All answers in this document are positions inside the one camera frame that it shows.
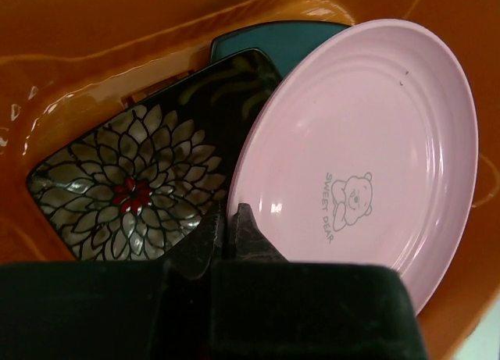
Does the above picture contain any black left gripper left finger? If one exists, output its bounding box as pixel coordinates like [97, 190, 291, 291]
[1, 204, 225, 359]

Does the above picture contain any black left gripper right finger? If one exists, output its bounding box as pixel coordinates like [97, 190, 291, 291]
[210, 204, 427, 359]

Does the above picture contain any orange plastic bin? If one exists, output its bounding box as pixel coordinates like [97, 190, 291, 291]
[1, 0, 499, 359]

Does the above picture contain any black square floral plate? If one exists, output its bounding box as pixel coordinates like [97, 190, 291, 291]
[27, 48, 281, 261]

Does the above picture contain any pink round plate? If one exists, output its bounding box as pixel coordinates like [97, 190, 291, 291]
[227, 19, 478, 312]

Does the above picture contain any teal square plate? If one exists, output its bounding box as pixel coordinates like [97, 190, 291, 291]
[209, 20, 348, 77]

